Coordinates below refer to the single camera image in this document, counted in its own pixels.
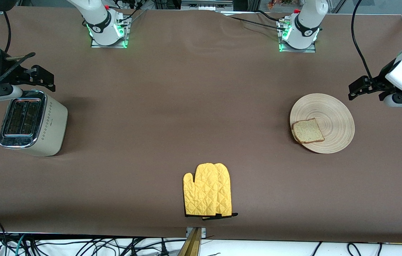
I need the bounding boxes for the teal floor cable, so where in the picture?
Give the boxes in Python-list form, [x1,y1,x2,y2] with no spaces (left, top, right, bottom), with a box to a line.
[14,234,26,256]

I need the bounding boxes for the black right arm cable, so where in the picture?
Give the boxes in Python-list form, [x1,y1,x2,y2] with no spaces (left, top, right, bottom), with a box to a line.
[0,11,36,91]

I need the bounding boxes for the black cable on table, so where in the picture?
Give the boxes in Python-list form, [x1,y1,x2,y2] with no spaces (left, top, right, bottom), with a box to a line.
[256,10,287,24]
[227,16,282,30]

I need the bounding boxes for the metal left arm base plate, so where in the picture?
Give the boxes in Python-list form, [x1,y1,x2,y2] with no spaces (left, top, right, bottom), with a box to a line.
[278,18,317,53]

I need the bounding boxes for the tangled black floor cables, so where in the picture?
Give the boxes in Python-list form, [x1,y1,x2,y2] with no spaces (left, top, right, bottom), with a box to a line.
[7,235,180,256]

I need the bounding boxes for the yellow quilted oven mitt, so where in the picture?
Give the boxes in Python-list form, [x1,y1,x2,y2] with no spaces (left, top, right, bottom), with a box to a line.
[183,163,222,218]
[215,163,239,220]

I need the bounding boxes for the cream chrome two-slot toaster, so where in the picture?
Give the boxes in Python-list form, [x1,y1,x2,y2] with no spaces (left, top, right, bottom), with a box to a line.
[0,90,69,157]

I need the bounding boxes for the aluminium frame profile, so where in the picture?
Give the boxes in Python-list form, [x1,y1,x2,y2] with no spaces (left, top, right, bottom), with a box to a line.
[178,227,207,256]

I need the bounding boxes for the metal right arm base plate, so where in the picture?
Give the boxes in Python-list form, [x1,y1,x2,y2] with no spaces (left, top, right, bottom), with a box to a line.
[90,14,131,49]

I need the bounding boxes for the orange patterned object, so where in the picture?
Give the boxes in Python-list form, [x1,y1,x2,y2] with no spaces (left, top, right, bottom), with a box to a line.
[268,0,296,10]

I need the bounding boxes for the bread slice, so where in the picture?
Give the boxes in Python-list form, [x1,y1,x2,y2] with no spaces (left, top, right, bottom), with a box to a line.
[291,118,326,144]

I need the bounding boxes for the grey electronics box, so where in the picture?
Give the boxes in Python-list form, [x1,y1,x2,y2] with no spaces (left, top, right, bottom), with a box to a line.
[181,0,234,11]

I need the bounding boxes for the black right base cables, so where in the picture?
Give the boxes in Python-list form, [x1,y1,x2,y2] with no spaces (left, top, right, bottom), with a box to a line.
[115,0,149,28]

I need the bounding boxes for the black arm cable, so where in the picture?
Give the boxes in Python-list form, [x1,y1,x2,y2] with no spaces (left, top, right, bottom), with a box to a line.
[351,0,375,81]
[0,11,36,91]

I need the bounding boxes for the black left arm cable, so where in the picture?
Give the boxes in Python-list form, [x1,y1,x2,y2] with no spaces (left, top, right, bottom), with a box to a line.
[351,0,375,81]

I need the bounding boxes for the round wooden plate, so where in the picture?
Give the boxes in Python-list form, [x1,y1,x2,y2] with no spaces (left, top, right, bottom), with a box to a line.
[290,93,355,154]

